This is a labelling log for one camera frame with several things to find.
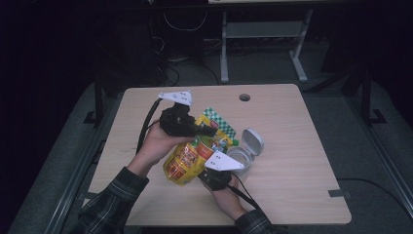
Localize left hand-held gripper cable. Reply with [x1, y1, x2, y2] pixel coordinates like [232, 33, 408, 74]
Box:
[134, 97, 164, 156]

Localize person's right hand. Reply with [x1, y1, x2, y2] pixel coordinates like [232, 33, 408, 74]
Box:
[200, 175, 248, 222]

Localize white hanging cable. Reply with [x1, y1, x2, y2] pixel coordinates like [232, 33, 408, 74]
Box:
[163, 12, 209, 33]

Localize person's left hand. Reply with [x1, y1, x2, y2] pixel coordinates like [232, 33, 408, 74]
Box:
[127, 119, 197, 178]

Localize long black floor cable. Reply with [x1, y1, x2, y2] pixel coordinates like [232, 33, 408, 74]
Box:
[335, 176, 413, 214]

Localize black metal stand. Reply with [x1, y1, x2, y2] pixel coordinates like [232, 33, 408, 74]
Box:
[82, 73, 105, 127]
[340, 65, 388, 127]

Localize right hand-held gripper cable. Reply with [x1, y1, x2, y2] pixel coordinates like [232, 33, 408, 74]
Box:
[226, 172, 263, 213]

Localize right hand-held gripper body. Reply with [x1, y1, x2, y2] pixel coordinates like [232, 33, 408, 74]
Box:
[197, 149, 245, 192]

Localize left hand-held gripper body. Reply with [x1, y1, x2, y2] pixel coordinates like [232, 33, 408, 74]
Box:
[158, 90, 200, 137]

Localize white metal desk frame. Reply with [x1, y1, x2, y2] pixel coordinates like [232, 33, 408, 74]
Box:
[219, 9, 315, 84]

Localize hand-held gripper cable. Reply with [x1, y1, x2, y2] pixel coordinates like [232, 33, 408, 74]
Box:
[134, 97, 164, 156]
[226, 172, 263, 213]

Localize yellow spout pouch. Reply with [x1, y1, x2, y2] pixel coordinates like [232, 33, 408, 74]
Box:
[162, 106, 241, 187]

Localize clear jar with white lid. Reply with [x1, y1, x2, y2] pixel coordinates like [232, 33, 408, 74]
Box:
[225, 127, 265, 183]

